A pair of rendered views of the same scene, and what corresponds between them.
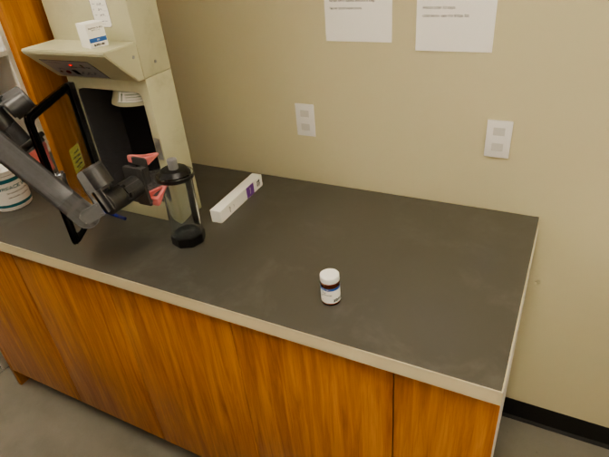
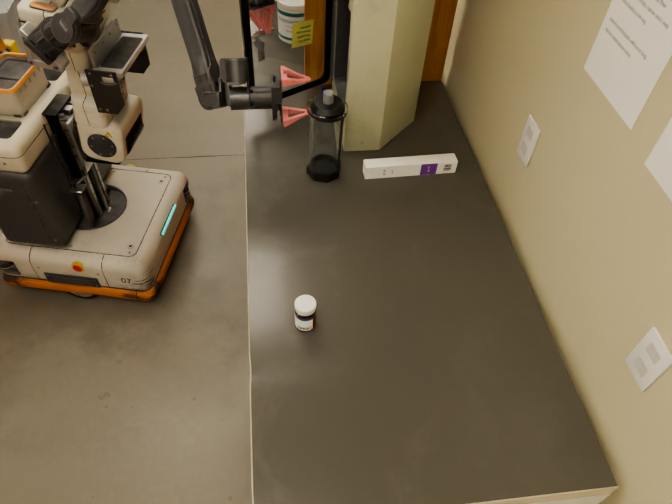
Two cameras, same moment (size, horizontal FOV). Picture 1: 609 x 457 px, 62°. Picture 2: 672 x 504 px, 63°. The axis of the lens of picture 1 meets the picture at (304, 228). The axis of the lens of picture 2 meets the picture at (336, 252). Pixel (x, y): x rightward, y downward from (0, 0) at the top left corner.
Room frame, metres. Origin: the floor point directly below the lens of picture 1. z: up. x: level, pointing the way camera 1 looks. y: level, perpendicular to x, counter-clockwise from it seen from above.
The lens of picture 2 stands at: (0.57, -0.63, 2.02)
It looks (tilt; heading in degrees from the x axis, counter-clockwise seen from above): 49 degrees down; 51
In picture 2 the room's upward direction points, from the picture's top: 4 degrees clockwise
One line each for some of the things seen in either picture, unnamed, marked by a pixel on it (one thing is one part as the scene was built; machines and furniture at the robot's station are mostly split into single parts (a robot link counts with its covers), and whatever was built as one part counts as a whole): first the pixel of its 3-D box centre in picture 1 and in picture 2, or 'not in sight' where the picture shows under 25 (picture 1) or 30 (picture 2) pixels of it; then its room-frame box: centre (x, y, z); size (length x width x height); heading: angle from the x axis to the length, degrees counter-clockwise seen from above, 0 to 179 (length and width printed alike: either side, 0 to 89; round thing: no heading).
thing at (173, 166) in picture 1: (173, 169); (328, 102); (1.32, 0.35, 1.18); 0.09 x 0.09 x 0.07
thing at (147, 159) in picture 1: (146, 165); (291, 84); (1.24, 0.40, 1.23); 0.09 x 0.07 x 0.07; 150
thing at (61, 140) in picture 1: (71, 162); (289, 36); (1.41, 0.67, 1.19); 0.30 x 0.01 x 0.40; 0
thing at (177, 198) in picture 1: (181, 206); (325, 138); (1.32, 0.36, 1.06); 0.11 x 0.11 x 0.21
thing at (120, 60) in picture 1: (82, 63); not in sight; (1.45, 0.57, 1.46); 0.32 x 0.11 x 0.10; 60
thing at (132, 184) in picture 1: (130, 189); (264, 97); (1.17, 0.43, 1.20); 0.07 x 0.07 x 0.10; 60
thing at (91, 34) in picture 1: (91, 34); not in sight; (1.41, 0.50, 1.54); 0.05 x 0.05 x 0.06; 45
